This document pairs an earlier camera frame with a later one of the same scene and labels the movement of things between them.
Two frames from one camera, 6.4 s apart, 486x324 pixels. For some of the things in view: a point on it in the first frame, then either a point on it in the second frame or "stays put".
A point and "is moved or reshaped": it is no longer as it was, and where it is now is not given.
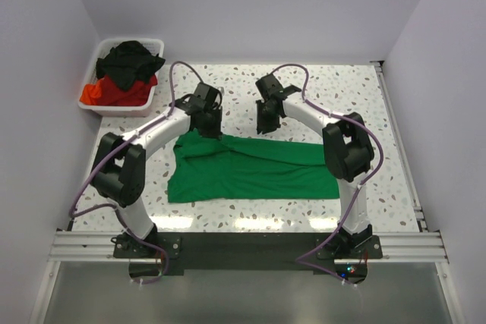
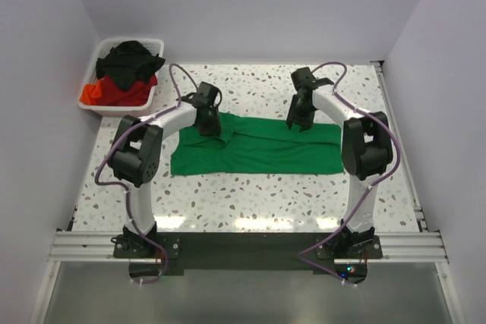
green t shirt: [218, 168] is moved or reshaped
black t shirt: [130, 63] stays put
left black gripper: [216, 132] stays put
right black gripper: [262, 124] -> [306, 123]
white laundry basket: [153, 45] stays put
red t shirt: [136, 95] stays put
